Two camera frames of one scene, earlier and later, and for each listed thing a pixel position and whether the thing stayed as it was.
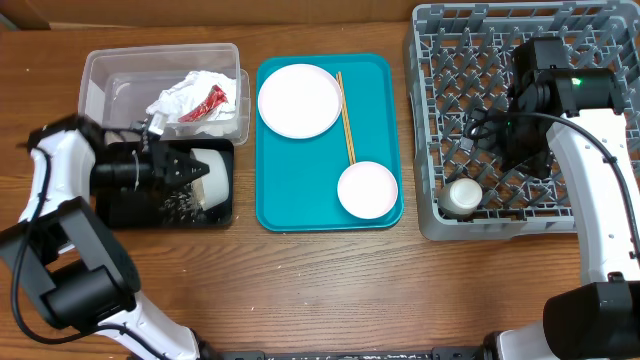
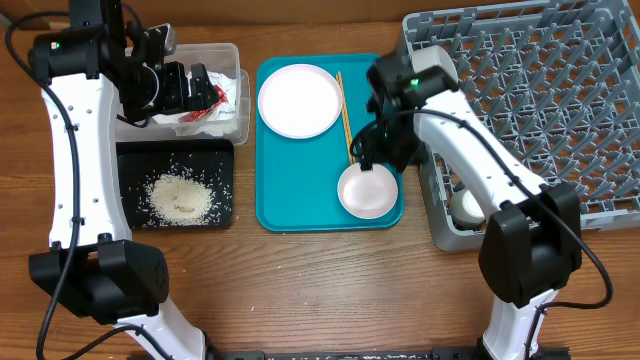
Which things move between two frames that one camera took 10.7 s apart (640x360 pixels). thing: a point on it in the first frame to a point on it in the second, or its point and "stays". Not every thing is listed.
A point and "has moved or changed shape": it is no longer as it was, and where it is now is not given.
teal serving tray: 297,179 stays
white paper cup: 459,198 has moved or changed shape
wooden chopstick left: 345,118 stays
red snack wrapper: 215,99 stays
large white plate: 300,101 stays
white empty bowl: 367,190 stays
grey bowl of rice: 212,187 to 433,56
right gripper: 523,163 to 382,142
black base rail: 419,353 stays
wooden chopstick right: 347,117 stays
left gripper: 169,173 to 183,100
